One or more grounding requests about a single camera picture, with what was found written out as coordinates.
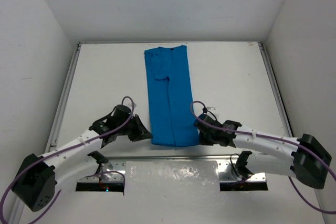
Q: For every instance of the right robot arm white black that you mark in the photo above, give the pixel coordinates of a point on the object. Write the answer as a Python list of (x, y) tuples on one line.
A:
[(302, 158)]

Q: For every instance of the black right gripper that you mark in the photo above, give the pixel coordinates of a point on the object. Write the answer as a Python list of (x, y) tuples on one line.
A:
[(203, 141)]

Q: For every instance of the white front cover panel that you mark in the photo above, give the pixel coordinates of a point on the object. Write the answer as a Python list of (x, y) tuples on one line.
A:
[(142, 181)]

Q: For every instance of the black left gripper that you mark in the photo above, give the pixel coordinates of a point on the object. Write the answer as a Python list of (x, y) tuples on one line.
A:
[(137, 127)]

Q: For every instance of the silver metal base rail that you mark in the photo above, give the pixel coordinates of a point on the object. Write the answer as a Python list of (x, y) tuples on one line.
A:
[(176, 166)]

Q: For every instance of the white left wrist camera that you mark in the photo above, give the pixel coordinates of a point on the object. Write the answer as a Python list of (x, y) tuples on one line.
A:
[(134, 105)]

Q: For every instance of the blue t shirt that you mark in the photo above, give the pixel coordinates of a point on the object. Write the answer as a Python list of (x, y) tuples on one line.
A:
[(170, 96)]

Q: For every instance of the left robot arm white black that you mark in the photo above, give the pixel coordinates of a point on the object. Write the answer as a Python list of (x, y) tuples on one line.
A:
[(41, 176)]

